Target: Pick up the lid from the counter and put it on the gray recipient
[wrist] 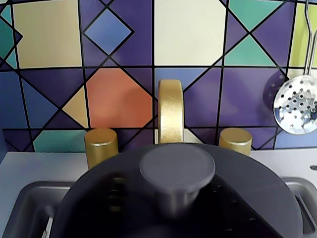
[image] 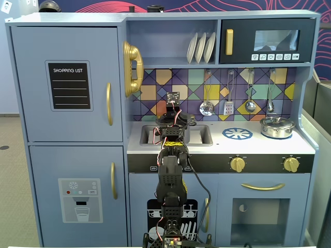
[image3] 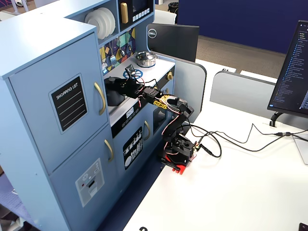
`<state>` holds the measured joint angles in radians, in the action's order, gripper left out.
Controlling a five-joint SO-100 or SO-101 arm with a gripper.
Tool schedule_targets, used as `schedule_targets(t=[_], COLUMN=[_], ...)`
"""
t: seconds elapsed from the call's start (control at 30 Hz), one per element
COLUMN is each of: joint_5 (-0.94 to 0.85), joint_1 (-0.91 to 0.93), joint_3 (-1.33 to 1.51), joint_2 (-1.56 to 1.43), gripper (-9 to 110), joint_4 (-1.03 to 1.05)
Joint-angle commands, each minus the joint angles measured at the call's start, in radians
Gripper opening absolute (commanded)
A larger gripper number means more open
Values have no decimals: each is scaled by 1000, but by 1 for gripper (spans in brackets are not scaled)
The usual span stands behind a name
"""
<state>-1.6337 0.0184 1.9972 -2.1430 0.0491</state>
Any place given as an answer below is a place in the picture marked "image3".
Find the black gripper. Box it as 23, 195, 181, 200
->
112, 78, 162, 102

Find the steel toy pot with lid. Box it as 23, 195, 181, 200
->
133, 51, 156, 68

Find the gray toy pot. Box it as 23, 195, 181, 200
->
105, 81, 127, 107

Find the gray rounded desk divider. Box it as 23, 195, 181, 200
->
154, 54, 208, 122

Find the black Dell monitor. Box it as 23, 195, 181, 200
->
146, 23, 200, 63

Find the white toy plate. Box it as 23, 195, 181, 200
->
95, 8, 113, 38
84, 10, 107, 40
100, 7, 116, 35

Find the white chair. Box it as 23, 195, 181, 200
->
154, 9, 178, 25

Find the blue toy kitchen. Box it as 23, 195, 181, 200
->
0, 0, 177, 231

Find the black trash bin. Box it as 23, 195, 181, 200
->
167, 1, 180, 13

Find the red table clamp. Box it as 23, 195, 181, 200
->
157, 154, 197, 176

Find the gray long desk divider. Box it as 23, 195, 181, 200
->
209, 71, 308, 131

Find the black monitor showing code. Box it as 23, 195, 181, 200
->
267, 20, 308, 119

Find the silver monitor stand base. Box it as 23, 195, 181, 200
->
292, 134, 308, 166

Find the small wrist camera board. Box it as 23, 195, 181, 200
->
124, 64, 137, 78

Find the gold fridge door handle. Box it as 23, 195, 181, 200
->
93, 82, 106, 116

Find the gold freezer door handle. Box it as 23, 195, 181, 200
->
104, 139, 114, 163

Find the gold microwave door handle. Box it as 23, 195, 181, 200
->
120, 2, 129, 24

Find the thin black cable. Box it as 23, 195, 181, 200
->
190, 123, 280, 144

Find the black cable with connector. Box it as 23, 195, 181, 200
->
196, 129, 308, 159

